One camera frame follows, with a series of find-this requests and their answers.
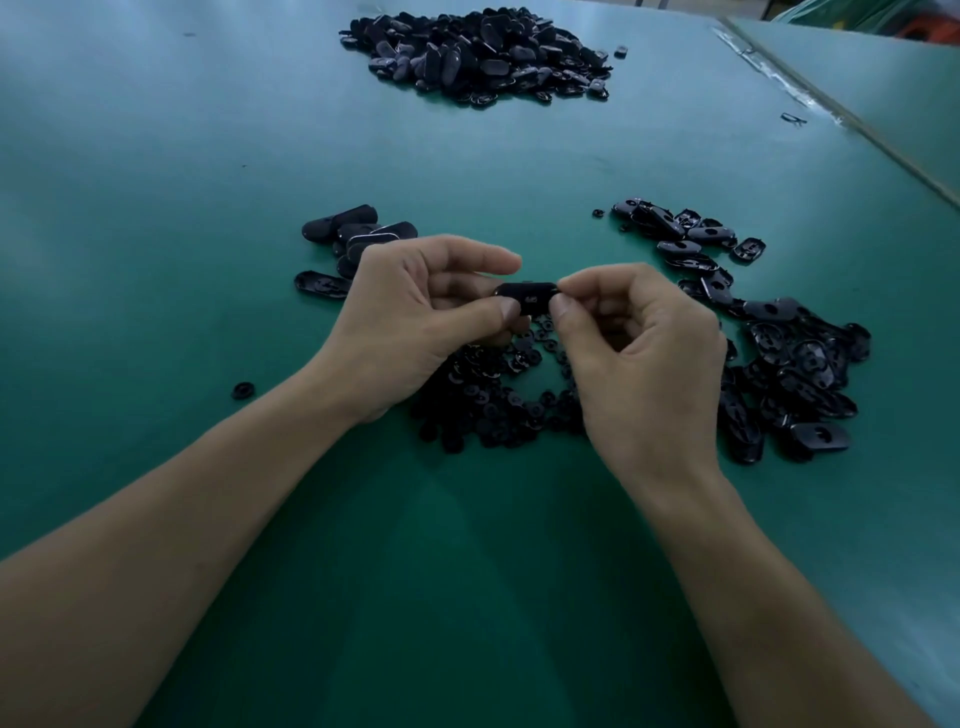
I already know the person's right hand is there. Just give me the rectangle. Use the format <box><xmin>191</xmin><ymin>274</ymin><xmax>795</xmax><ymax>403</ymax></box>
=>
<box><xmin>549</xmin><ymin>264</ymin><xmax>732</xmax><ymax>504</ymax></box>

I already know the person's left hand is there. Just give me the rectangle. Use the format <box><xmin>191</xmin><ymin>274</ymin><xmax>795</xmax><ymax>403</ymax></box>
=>
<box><xmin>307</xmin><ymin>234</ymin><xmax>527</xmax><ymax>426</ymax></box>

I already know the assembled black oval piece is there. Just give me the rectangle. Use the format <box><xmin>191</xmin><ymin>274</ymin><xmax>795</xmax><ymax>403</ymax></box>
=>
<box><xmin>342</xmin><ymin>222</ymin><xmax>420</xmax><ymax>251</ymax></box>
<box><xmin>301</xmin><ymin>204</ymin><xmax>380</xmax><ymax>245</ymax></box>

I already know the pile of small black buttons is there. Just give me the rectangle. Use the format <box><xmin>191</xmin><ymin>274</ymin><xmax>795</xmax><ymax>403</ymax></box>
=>
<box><xmin>405</xmin><ymin>315</ymin><xmax>587</xmax><ymax>455</ymax></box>

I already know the pile of black oval shells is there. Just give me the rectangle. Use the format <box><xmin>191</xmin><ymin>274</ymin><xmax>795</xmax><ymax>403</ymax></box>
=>
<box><xmin>610</xmin><ymin>198</ymin><xmax>873</xmax><ymax>465</ymax></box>

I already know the person's right forearm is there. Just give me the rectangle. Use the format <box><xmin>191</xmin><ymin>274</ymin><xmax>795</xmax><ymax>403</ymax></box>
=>
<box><xmin>652</xmin><ymin>450</ymin><xmax>932</xmax><ymax>728</ymax></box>

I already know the person's left forearm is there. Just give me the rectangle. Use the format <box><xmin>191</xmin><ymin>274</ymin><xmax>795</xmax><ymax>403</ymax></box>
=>
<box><xmin>0</xmin><ymin>372</ymin><xmax>362</xmax><ymax>728</ymax></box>

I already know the green striped bag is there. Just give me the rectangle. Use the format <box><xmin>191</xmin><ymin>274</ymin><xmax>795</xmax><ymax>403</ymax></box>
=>
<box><xmin>780</xmin><ymin>0</ymin><xmax>960</xmax><ymax>32</ymax></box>

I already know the red plastic stool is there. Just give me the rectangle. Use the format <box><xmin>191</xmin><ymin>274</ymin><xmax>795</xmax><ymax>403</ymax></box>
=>
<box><xmin>885</xmin><ymin>12</ymin><xmax>960</xmax><ymax>44</ymax></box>

